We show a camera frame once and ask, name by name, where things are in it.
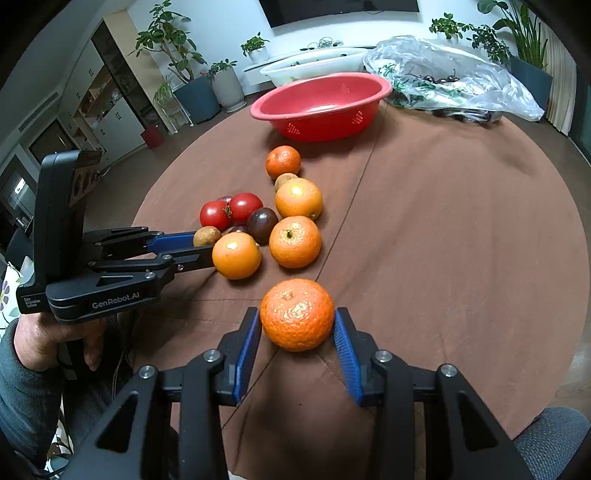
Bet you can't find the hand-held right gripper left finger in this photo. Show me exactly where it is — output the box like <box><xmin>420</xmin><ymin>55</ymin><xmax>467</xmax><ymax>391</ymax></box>
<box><xmin>60</xmin><ymin>307</ymin><xmax>264</xmax><ymax>480</ymax></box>

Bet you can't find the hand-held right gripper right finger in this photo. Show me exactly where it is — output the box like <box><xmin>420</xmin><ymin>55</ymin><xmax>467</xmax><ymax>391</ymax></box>
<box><xmin>333</xmin><ymin>308</ymin><xmax>536</xmax><ymax>480</ymax></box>

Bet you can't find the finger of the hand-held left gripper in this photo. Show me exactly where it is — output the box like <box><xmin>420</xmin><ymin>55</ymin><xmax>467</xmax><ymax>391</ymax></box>
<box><xmin>88</xmin><ymin>246</ymin><xmax>218</xmax><ymax>283</ymax></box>
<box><xmin>83</xmin><ymin>226</ymin><xmax>197</xmax><ymax>260</ymax></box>

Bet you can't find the red tomato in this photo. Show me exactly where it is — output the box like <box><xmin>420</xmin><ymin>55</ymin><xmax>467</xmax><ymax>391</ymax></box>
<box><xmin>229</xmin><ymin>192</ymin><xmax>264</xmax><ymax>225</ymax></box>
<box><xmin>199</xmin><ymin>200</ymin><xmax>232</xmax><ymax>232</ymax></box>

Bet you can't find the red plastic colander basin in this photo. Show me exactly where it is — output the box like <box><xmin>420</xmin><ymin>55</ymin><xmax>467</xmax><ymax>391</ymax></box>
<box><xmin>250</xmin><ymin>73</ymin><xmax>393</xmax><ymax>142</ymax></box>

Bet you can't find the person's left forearm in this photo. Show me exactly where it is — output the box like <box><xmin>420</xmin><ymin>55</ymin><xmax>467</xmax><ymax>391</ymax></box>
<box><xmin>0</xmin><ymin>323</ymin><xmax>134</xmax><ymax>467</ymax></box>

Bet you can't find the person's left hand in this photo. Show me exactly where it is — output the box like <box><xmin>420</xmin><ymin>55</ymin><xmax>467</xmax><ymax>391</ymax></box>
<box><xmin>14</xmin><ymin>318</ymin><xmax>108</xmax><ymax>372</ymax></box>

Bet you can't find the dark built-in appliance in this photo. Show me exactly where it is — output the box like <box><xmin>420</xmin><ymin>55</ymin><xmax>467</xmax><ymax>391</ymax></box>
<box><xmin>18</xmin><ymin>117</ymin><xmax>79</xmax><ymax>162</ymax></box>

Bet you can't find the floral printed cloth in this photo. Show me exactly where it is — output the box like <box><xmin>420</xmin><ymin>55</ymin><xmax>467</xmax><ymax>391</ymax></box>
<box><xmin>0</xmin><ymin>263</ymin><xmax>24</xmax><ymax>319</ymax></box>

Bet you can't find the glass door display cabinet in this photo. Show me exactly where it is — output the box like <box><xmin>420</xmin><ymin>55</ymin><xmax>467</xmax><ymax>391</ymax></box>
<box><xmin>60</xmin><ymin>11</ymin><xmax>162</xmax><ymax>162</ymax></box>

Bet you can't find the tall tree plant blue pot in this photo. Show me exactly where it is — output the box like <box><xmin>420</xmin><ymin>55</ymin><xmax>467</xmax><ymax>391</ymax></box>
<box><xmin>135</xmin><ymin>0</ymin><xmax>222</xmax><ymax>124</ymax></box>

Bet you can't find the small plant on white stand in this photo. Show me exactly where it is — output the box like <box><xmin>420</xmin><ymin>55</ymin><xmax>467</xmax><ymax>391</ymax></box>
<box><xmin>152</xmin><ymin>76</ymin><xmax>192</xmax><ymax>134</ymax></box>

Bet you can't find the plant in white ribbed pot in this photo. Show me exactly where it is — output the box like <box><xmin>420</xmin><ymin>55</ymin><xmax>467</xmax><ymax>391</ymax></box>
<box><xmin>207</xmin><ymin>59</ymin><xmax>245</xmax><ymax>112</ymax></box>

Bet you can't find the white television cabinet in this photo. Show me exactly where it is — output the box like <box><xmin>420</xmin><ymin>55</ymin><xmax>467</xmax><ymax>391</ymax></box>
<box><xmin>242</xmin><ymin>44</ymin><xmax>384</xmax><ymax>72</ymax></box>

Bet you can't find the small plant in white pot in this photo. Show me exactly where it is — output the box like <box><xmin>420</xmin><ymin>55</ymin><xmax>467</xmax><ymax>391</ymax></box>
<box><xmin>429</xmin><ymin>13</ymin><xmax>469</xmax><ymax>40</ymax></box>
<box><xmin>240</xmin><ymin>32</ymin><xmax>271</xmax><ymax>63</ymax></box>

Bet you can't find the grey fabric chair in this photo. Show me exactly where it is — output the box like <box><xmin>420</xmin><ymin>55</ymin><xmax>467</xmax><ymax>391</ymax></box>
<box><xmin>503</xmin><ymin>406</ymin><xmax>587</xmax><ymax>480</ymax></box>

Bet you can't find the white plastic basin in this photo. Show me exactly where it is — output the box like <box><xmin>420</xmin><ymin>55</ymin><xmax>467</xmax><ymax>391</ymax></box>
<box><xmin>259</xmin><ymin>50</ymin><xmax>370</xmax><ymax>88</ymax></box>

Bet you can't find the black television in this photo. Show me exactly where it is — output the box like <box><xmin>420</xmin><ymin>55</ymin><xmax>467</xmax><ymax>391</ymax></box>
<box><xmin>257</xmin><ymin>0</ymin><xmax>420</xmax><ymax>28</ymax></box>

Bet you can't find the bunch of dark cherries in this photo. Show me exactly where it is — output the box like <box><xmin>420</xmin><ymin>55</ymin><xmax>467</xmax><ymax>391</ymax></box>
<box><xmin>406</xmin><ymin>69</ymin><xmax>462</xmax><ymax>86</ymax></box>

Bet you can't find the clear plastic bag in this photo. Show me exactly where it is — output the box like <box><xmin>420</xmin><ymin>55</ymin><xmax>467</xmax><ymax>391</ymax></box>
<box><xmin>362</xmin><ymin>36</ymin><xmax>546</xmax><ymax>123</ymax></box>

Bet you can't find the broad-leaf plant blue pot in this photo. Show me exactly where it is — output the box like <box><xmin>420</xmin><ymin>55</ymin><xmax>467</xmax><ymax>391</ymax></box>
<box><xmin>478</xmin><ymin>0</ymin><xmax>554</xmax><ymax>109</ymax></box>

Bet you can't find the bushy plant tall white pot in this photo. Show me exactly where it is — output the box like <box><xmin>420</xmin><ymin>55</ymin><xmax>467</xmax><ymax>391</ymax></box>
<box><xmin>468</xmin><ymin>25</ymin><xmax>511</xmax><ymax>65</ymax></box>

